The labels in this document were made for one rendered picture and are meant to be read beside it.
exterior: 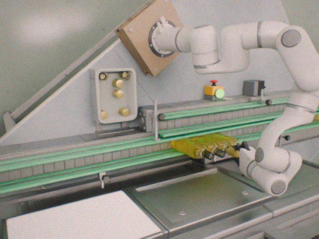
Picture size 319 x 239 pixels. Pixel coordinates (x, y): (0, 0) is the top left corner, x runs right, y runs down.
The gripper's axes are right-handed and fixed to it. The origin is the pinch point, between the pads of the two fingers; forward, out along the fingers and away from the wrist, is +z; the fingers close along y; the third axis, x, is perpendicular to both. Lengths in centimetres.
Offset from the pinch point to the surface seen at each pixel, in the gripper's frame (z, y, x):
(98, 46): 86, 44, 50
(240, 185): -3.1, -12.4, 0.2
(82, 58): 82, 37, 60
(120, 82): 23, 29, 42
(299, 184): -1.1, -17.7, -27.0
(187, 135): 15.7, 4.7, 16.2
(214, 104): 31.0, 13.5, -2.1
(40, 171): 4, 3, 75
